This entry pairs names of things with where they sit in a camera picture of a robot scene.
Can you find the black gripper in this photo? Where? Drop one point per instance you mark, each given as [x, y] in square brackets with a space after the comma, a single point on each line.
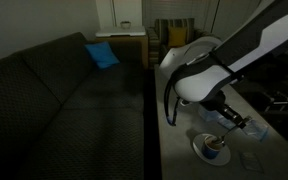
[219, 104]

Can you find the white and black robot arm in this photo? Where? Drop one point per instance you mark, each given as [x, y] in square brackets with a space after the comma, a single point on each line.
[200, 83]

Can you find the blue ceramic cup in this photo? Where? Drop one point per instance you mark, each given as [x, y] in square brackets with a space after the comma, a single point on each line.
[209, 152]

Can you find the blue Twinings tea bag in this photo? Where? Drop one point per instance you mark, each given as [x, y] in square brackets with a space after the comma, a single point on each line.
[251, 162]
[225, 124]
[263, 135]
[250, 128]

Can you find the white saucer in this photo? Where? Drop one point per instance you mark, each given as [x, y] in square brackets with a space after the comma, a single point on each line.
[222, 160]

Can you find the light wooden coffee table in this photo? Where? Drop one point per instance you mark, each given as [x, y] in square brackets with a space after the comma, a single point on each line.
[177, 153]

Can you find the tall grey door panel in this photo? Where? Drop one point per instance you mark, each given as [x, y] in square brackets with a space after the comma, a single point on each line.
[230, 16]

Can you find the yellow throw pillow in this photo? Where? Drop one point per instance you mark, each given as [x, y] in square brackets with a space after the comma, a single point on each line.
[177, 36]

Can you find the striped armchair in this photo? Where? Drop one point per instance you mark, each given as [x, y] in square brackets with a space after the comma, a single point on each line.
[174, 22]

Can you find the grey window blinds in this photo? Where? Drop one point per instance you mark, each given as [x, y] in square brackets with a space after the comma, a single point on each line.
[177, 8]

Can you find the white-topped wooden side table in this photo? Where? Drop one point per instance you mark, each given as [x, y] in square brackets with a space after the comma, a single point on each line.
[120, 32]

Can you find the blue throw pillow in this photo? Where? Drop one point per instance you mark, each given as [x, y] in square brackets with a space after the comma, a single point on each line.
[102, 55]

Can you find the dark grey sofa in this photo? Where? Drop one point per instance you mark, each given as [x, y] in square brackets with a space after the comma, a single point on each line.
[50, 116]

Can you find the black metal frame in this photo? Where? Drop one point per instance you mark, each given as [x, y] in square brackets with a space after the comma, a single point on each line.
[277, 100]

